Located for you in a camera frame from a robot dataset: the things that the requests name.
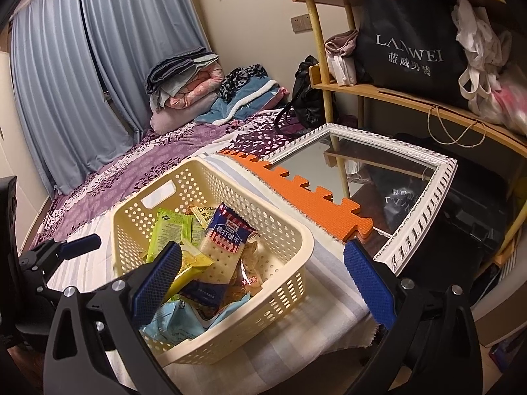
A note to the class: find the pink floral folded quilt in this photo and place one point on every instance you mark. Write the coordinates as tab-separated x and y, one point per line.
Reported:
201	86

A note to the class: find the white tote bags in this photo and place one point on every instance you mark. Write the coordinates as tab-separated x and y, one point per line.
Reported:
477	41

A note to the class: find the black shopping bag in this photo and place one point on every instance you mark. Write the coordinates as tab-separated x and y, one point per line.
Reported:
411	28

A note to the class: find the bamboo shelf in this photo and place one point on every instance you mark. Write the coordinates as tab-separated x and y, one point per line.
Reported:
341	88

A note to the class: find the small golden yellow snack packet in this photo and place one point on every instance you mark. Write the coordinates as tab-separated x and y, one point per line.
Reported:
206	214

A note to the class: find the blue fleece blanket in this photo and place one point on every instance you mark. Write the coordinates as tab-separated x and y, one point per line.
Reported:
238	109

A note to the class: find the dark grey folded blanket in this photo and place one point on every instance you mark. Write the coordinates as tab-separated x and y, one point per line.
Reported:
177	66

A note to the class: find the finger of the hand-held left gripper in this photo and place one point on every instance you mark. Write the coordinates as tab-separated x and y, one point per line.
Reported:
37	273
82	245

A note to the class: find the light blue snack packet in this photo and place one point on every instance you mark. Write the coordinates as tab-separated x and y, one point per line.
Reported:
177	321

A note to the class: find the cream perforated plastic basket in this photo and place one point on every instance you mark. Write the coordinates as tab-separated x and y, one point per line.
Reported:
284	279

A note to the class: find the black plastic bag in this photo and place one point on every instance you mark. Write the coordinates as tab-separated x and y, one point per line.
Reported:
308	98

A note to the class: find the mauve folded quilt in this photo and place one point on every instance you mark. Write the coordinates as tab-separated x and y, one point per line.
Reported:
177	119

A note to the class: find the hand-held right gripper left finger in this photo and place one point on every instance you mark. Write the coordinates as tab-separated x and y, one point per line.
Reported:
158	284

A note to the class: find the leopard print cloth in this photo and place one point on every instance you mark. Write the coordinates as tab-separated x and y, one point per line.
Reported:
238	80

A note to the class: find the bright green snack packet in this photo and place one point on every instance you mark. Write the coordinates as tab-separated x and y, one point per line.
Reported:
169	230

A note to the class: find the navy cracker packet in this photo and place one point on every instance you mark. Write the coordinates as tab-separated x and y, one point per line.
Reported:
222	263

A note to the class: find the white framed mirror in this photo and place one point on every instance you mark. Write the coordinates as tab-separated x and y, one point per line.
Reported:
350	164

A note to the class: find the purple floral bedsheet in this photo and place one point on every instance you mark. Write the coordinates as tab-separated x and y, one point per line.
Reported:
144	160

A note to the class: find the blue grey curtain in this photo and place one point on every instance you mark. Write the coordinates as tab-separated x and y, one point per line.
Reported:
61	70

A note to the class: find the pink cloth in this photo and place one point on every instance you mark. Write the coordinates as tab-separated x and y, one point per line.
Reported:
341	43

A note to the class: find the clear cookie packet yellow label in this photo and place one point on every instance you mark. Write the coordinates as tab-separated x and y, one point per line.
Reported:
247	271

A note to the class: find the orange foam mat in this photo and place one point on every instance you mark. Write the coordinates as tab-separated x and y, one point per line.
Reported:
313	201

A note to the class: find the striped blanket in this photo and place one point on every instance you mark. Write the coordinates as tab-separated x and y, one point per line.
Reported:
288	337

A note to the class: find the grey green folded sheet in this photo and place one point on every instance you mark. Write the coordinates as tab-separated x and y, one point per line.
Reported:
164	96

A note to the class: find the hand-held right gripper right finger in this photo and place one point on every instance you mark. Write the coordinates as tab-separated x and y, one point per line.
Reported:
370	284

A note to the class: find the pink plastic bag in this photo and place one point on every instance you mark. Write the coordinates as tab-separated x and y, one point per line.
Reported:
510	94

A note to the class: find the olive green snack packet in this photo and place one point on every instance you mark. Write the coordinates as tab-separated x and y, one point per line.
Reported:
193	263

